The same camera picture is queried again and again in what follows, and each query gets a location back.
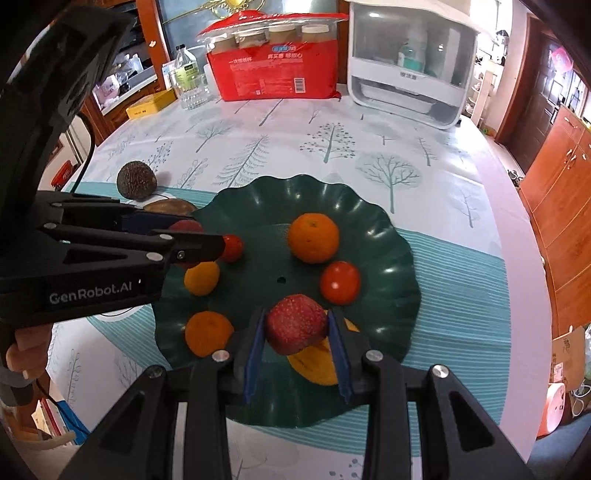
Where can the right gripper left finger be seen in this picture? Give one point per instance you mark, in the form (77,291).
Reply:
(135,439)

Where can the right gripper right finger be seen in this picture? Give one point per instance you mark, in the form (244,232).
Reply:
(458,438)

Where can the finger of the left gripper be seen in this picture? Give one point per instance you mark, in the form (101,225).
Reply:
(60,255)
(99,212)

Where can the dark brown avocado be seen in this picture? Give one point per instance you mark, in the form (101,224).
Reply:
(136,181)

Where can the overripe brown banana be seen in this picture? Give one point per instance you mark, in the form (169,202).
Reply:
(171,206)

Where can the small orange tangerine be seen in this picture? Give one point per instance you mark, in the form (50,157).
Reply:
(206,332)

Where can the yellow orange kumquat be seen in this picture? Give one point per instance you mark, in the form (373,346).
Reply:
(201,279)

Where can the yellow striped melon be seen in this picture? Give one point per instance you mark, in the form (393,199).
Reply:
(314,361)

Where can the red lychee fruit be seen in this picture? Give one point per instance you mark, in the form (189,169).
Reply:
(281,332)

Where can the large red tomato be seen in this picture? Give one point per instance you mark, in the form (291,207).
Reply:
(340,283)

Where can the large orange tangerine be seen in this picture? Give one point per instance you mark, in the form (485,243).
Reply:
(313,238)

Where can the red hawthorn fruit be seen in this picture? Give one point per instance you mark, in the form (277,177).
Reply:
(187,225)

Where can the person left hand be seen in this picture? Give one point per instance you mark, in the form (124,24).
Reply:
(28,355)

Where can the yellow cardboard box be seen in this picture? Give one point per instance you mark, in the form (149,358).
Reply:
(151,104)

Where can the clear oil bottle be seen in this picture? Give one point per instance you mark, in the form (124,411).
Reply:
(186,72)

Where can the tree patterned tablecloth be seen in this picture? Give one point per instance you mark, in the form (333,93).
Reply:
(482,312)

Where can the cardboard box on floor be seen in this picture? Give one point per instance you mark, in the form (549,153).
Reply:
(568,359)

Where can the clear glass cup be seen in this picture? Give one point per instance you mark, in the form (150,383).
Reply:
(193,91)

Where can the red paper cup package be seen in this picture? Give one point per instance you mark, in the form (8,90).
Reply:
(256,56)

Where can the dark green scalloped plate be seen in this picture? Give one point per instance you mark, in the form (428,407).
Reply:
(385,310)

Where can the wooden cabinet row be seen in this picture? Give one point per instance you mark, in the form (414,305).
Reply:
(556,194)

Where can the white countertop sterilizer appliance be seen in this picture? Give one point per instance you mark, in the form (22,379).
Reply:
(414,59)

